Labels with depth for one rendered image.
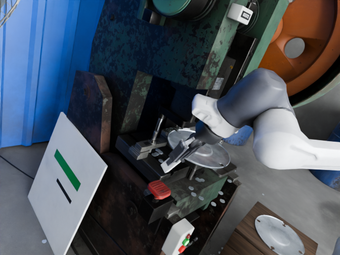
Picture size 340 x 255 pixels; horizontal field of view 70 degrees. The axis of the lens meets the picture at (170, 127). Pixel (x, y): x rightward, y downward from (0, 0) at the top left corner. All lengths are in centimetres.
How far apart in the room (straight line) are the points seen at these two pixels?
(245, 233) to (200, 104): 104
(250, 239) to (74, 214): 92
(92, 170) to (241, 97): 82
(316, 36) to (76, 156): 122
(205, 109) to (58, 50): 149
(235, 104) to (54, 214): 118
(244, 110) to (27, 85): 162
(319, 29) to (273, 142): 84
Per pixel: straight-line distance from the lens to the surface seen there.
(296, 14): 133
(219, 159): 107
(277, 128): 53
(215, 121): 58
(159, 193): 79
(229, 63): 103
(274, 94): 55
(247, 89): 54
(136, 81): 106
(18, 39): 184
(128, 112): 111
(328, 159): 58
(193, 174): 108
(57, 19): 188
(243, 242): 152
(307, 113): 428
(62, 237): 144
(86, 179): 123
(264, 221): 167
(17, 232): 162
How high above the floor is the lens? 126
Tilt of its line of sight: 24 degrees down
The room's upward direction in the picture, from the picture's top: 20 degrees clockwise
